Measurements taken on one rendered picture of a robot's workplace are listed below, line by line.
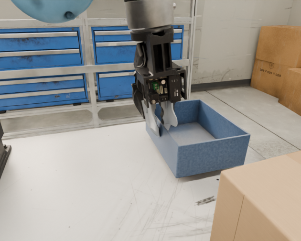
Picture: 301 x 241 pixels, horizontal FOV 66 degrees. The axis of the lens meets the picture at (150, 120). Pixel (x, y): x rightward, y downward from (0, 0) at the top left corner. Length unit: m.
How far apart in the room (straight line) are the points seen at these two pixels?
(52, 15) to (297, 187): 0.26
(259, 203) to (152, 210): 0.23
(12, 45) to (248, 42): 2.72
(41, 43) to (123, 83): 0.65
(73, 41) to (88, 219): 1.54
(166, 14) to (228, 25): 2.87
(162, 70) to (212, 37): 2.78
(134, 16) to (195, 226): 0.33
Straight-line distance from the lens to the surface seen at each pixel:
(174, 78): 0.38
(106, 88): 1.92
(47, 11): 0.24
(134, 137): 0.61
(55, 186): 0.49
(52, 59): 1.86
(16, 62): 1.90
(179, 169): 0.43
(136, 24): 0.38
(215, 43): 3.17
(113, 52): 1.86
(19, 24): 1.83
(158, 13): 0.37
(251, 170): 0.25
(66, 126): 2.00
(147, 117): 0.46
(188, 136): 0.57
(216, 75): 3.29
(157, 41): 0.36
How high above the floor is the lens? 1.00
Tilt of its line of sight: 26 degrees down
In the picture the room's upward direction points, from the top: straight up
